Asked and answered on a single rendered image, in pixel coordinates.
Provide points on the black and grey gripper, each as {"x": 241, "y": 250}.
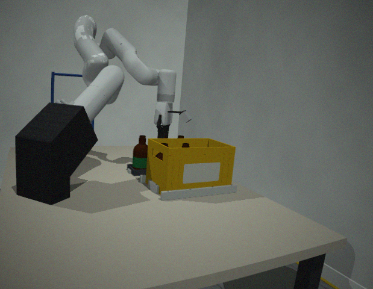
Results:
{"x": 163, "y": 117}

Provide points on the yellow crate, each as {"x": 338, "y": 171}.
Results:
{"x": 206, "y": 163}

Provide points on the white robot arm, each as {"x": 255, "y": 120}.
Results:
{"x": 105, "y": 81}

